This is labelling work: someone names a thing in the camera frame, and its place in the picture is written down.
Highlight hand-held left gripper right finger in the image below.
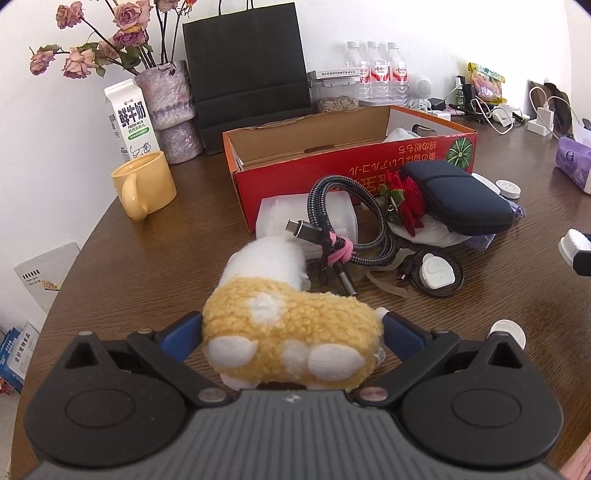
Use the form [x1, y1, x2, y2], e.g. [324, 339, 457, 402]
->
[353, 312, 527, 409]

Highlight purple mottled vase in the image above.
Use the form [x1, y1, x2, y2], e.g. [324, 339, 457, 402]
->
[134, 60, 204, 165]

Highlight white ribbed object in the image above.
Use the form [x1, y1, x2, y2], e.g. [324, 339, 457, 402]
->
[558, 228, 591, 266]

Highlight white earphones with cable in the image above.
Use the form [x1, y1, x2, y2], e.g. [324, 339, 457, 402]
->
[417, 104, 452, 121]

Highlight beige translucent strip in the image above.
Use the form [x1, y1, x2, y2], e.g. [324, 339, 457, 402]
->
[366, 248, 416, 298]

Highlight clear seed container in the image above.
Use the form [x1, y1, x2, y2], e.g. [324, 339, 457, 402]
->
[308, 79, 361, 114]

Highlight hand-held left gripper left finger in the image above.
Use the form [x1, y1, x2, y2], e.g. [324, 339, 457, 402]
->
[62, 311, 234, 409]

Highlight pink hair tie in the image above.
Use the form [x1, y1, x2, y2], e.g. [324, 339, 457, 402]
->
[323, 233, 356, 266]

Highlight white round speaker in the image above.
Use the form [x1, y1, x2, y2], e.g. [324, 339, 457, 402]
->
[409, 73, 435, 109]

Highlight blue and white packets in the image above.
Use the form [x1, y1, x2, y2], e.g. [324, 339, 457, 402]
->
[0, 320, 40, 393]

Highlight yellow and white plush toy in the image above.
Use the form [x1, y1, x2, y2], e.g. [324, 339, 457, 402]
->
[202, 234, 389, 392]

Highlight white oval case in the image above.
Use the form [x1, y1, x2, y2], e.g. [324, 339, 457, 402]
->
[471, 174, 502, 197]

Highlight yellow mug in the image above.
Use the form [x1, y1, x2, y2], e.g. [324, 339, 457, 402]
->
[111, 151, 177, 221]

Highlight yellow snack packet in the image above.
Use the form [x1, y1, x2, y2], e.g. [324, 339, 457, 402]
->
[467, 62, 508, 104]

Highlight black braided cable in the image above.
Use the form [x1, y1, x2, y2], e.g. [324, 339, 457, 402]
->
[284, 174, 400, 296]

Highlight translucent plastic box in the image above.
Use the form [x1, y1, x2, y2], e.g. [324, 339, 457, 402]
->
[255, 191, 360, 260]

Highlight person's pink clothing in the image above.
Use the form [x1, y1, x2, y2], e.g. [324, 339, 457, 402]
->
[561, 438, 591, 480]

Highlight white charger block with cable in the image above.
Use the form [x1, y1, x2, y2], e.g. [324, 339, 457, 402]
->
[527, 85, 573, 138]

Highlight purple cloth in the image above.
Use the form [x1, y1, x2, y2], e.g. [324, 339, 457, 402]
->
[462, 202, 527, 251]

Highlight dark navy zip pouch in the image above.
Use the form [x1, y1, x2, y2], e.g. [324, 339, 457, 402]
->
[399, 161, 515, 236]

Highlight white charger with black cable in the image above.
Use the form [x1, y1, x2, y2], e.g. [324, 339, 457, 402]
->
[399, 249, 465, 298]

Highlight purple tissue pack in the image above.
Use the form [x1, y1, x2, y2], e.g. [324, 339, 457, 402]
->
[554, 134, 591, 195]

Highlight black paper bag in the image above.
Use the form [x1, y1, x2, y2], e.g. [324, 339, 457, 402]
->
[183, 0, 312, 155]

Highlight white milk carton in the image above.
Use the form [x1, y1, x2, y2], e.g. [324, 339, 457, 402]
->
[104, 78, 155, 163]

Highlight small white charger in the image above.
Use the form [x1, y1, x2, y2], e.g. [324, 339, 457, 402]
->
[489, 104, 515, 127]

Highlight red cardboard box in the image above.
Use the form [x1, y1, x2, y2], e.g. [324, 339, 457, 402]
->
[222, 105, 478, 233]

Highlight white round lid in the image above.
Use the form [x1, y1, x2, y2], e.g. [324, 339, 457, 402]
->
[489, 319, 527, 352]

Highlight black pen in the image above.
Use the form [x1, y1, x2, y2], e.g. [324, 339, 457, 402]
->
[445, 104, 485, 121]

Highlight dried pink roses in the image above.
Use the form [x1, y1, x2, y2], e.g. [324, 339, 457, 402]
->
[30, 0, 197, 77]

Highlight red artificial flower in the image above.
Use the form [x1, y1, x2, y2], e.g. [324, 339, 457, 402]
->
[385, 172, 428, 238]

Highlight pale green crumpled bag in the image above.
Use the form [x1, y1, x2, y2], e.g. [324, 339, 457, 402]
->
[383, 127, 437, 144]

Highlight white printed card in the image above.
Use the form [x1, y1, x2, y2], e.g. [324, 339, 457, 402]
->
[14, 242, 81, 315]

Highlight white flat printed box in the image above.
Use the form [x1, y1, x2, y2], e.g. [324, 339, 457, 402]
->
[307, 69, 361, 81]

